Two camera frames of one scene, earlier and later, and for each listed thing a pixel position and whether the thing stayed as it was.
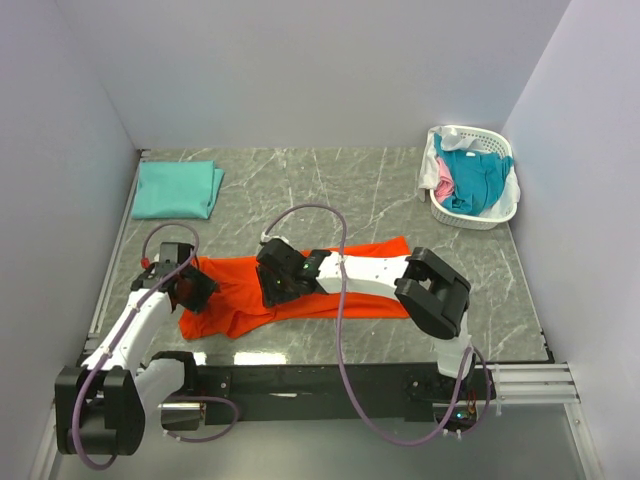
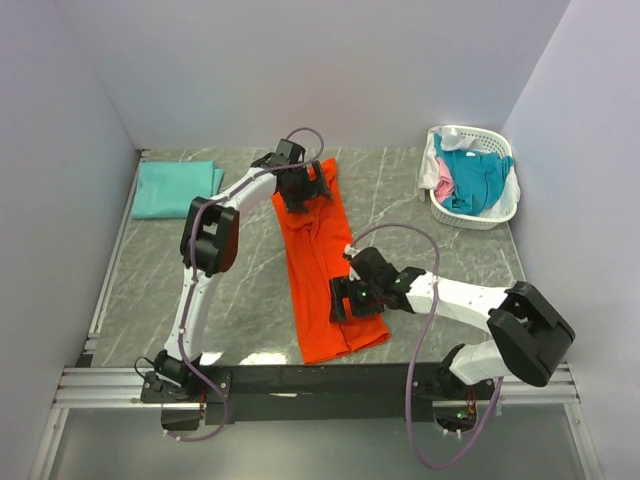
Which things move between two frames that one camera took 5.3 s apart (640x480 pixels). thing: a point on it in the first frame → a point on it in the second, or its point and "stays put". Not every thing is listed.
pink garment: x=445 y=186 stays put
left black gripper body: x=198 y=290 → x=304 y=187
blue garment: x=477 y=178 stays put
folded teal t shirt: x=178 y=189 stays put
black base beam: x=319 y=391 stays put
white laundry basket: x=489 y=140 stays put
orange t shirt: x=239 y=303 → x=317 y=243
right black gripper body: x=272 y=288 → x=347 y=300
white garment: x=450 y=140 stays put
